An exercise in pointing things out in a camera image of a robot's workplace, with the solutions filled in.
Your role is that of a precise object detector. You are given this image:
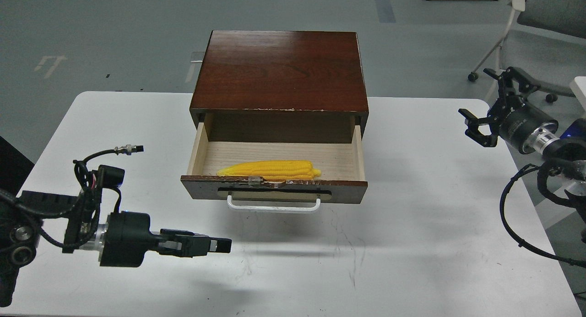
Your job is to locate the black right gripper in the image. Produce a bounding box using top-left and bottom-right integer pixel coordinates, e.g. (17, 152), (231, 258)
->
(458, 66), (559, 154)

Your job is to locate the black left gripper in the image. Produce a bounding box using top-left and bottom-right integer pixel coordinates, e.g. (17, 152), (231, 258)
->
(100, 211), (232, 268)

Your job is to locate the yellow corn cob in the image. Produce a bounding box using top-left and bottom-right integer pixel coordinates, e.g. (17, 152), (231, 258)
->
(217, 160), (322, 182)

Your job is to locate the wooden drawer with white handle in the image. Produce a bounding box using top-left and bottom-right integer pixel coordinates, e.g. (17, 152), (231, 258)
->
(181, 122), (368, 213)

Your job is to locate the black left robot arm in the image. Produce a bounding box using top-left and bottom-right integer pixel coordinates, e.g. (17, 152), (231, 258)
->
(1, 144), (232, 307)

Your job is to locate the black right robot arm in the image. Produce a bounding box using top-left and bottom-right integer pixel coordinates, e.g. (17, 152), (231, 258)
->
(458, 67), (585, 219)

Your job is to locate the grey office chair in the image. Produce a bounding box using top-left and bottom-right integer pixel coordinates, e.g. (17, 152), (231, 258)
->
(467, 0), (586, 103)

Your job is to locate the dark wooden cabinet box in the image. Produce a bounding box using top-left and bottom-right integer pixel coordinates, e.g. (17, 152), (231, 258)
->
(189, 30), (369, 132)

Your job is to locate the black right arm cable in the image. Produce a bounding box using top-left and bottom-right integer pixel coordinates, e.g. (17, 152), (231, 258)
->
(499, 164), (586, 268)

